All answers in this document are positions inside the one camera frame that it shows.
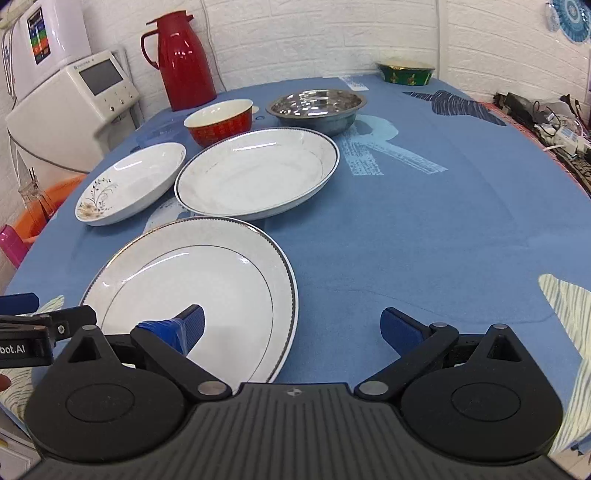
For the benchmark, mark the round white rimmed plate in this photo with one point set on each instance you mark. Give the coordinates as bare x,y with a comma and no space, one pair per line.
258,174

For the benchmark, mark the glass cup with straw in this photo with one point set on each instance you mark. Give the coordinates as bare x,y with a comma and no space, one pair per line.
32,191

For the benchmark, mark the pink plastic container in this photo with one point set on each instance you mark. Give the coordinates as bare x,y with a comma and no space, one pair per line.
13,247

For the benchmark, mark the large oval white plate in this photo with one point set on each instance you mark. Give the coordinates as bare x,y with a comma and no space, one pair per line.
231,269

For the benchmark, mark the orange plastic basin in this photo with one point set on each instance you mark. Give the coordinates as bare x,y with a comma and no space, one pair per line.
30,225

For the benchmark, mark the white power strip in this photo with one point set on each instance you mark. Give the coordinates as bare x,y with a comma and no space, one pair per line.
568,142

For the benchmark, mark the blue round wall decoration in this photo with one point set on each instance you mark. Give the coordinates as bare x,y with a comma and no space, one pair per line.
571,17

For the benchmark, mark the green gold patterned bowl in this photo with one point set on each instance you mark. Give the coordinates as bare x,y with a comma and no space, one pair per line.
404,72

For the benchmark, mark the person's left hand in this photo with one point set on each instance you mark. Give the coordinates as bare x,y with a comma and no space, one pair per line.
5,383

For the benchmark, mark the blue printed tablecloth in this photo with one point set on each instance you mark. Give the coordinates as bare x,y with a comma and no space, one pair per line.
447,218

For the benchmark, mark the white countertop appliance with screen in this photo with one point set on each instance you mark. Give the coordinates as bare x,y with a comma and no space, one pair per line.
69,123

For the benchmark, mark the white floral plate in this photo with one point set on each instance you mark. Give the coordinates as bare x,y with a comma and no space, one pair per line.
130,185

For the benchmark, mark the white water purifier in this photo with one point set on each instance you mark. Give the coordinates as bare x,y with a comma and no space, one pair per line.
38,38

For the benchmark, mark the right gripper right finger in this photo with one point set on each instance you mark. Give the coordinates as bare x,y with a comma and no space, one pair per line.
421,349

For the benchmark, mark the red thermos jug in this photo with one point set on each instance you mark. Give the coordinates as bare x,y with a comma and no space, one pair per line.
181,61

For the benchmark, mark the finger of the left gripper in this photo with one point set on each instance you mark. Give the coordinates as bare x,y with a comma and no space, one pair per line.
19,304

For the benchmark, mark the stainless steel bowl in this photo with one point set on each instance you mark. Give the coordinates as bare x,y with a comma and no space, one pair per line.
329,111

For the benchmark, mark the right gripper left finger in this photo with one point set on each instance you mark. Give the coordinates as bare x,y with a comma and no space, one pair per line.
164,346

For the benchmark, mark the red ceramic bowl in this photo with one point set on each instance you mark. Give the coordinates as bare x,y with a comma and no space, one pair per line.
219,121

